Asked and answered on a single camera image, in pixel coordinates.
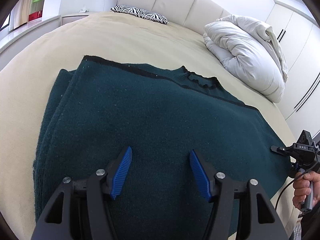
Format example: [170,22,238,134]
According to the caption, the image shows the white folded duvet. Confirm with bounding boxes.
[202,15,288,103]

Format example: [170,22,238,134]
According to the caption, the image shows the zebra print pillow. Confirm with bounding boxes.
[110,5,169,26]

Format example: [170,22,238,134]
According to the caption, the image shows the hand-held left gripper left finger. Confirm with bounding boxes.
[30,146,133,240]

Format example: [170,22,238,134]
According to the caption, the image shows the dark green knit sweater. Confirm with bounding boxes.
[32,55,292,240]

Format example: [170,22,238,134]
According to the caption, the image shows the white window sill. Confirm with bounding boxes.
[0,15,62,55]

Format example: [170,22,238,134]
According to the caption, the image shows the white nightstand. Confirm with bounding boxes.
[61,12,90,25]

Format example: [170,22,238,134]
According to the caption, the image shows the long black wardrobe handle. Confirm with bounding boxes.
[294,72,320,107]
[297,79,320,110]

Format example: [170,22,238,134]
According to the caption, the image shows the beige curtain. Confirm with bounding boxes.
[15,0,34,28]

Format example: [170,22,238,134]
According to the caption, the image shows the person's dark pants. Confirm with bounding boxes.
[299,206,320,240]

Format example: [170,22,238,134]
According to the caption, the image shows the bed with beige sheet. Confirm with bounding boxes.
[0,10,304,240]

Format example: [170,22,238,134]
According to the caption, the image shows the black framed window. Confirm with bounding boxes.
[1,14,11,30]

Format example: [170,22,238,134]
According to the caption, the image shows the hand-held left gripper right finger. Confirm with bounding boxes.
[189,149,289,240]

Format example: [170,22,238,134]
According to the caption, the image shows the white wardrobe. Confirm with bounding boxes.
[265,1,320,135]

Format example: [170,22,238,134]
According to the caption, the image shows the cream padded headboard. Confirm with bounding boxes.
[116,0,233,35]

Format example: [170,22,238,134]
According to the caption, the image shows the red box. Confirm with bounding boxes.
[28,10,42,22]

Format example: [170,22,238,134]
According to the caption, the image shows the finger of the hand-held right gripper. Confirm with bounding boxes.
[270,145,292,155]

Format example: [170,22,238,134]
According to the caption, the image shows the person's right hand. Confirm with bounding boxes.
[293,172,320,208]

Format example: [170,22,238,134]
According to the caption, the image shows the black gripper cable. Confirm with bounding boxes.
[275,169,305,209]

